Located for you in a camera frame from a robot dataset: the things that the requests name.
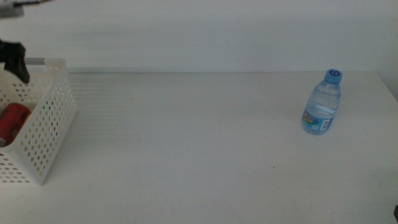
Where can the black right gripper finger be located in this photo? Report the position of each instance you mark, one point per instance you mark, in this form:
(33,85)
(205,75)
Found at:
(396,213)

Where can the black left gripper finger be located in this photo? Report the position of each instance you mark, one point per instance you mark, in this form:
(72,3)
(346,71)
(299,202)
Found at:
(17,60)

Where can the clear water bottle blue cap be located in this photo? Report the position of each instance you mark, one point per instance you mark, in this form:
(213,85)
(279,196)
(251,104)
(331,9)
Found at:
(321,102)

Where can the red can in basket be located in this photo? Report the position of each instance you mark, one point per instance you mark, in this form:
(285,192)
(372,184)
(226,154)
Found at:
(12,123)

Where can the white perforated plastic basket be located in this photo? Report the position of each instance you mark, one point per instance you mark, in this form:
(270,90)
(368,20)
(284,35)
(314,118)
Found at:
(46,124)

